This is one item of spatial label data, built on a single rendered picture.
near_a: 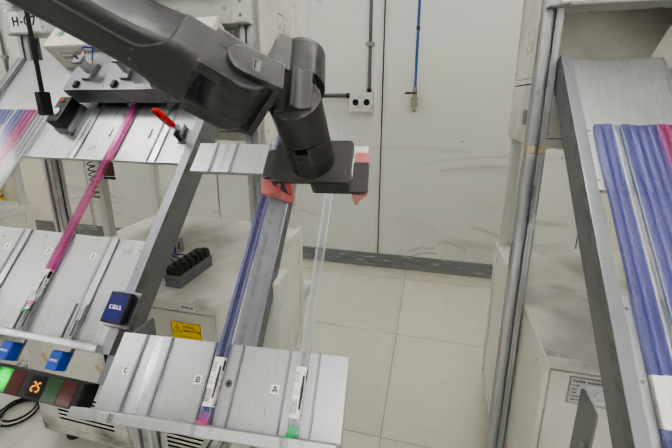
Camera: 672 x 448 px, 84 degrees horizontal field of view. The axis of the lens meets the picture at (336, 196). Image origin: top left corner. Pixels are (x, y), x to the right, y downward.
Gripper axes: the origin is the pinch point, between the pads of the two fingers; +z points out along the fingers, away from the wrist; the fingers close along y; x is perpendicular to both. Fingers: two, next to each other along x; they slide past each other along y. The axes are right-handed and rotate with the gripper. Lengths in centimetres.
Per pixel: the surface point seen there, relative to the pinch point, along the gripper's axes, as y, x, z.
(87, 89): 62, -33, 7
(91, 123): 64, -28, 13
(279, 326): 9.5, 14.5, 20.6
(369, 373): -1, 9, 128
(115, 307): 34.8, 15.6, 10.5
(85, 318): 43.8, 16.8, 15.6
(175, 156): 37.1, -17.7, 12.9
